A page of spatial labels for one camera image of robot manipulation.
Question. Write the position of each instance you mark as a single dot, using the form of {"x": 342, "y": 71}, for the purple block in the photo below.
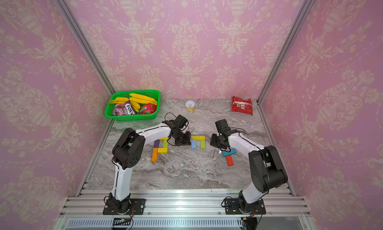
{"x": 156, "y": 144}

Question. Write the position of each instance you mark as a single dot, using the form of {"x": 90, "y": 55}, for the small yellow block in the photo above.
{"x": 162, "y": 150}

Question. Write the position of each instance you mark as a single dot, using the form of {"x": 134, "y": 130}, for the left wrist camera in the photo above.
{"x": 181, "y": 122}

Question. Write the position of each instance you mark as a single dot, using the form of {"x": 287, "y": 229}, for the orange block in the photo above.
{"x": 154, "y": 155}

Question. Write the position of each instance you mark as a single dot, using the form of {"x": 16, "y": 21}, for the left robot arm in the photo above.
{"x": 127, "y": 153}

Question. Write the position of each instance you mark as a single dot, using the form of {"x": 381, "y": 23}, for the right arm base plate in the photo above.
{"x": 235, "y": 207}

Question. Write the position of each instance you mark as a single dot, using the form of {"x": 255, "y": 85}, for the aluminium rail frame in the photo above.
{"x": 195, "y": 209}

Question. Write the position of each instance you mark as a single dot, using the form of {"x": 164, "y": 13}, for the green plastic basket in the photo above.
{"x": 137, "y": 117}

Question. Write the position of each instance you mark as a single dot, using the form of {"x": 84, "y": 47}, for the yellow banana bunch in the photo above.
{"x": 136, "y": 101}

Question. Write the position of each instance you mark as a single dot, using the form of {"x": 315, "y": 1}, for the red dragon fruit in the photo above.
{"x": 148, "y": 109}

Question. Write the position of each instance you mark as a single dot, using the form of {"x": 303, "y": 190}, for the yellow paper cup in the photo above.
{"x": 190, "y": 106}

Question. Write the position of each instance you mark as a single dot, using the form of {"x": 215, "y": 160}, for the light blue block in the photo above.
{"x": 193, "y": 144}

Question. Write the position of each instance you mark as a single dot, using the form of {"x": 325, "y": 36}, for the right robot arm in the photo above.
{"x": 266, "y": 168}

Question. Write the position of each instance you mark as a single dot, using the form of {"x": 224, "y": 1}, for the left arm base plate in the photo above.
{"x": 134, "y": 207}

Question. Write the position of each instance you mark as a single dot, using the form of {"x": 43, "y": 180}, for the red block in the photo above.
{"x": 229, "y": 160}

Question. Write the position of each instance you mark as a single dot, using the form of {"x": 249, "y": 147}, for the purple snack packet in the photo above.
{"x": 124, "y": 109}

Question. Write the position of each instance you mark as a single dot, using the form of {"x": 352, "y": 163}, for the yellow-green long block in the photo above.
{"x": 198, "y": 138}

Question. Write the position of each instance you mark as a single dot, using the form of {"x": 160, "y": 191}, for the red snack bag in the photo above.
{"x": 241, "y": 105}

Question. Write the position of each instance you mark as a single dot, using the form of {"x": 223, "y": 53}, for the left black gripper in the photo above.
{"x": 187, "y": 141}

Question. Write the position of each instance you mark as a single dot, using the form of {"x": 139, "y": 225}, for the teal block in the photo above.
{"x": 228, "y": 152}

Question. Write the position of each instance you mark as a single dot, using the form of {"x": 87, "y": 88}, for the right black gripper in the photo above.
{"x": 211, "y": 139}

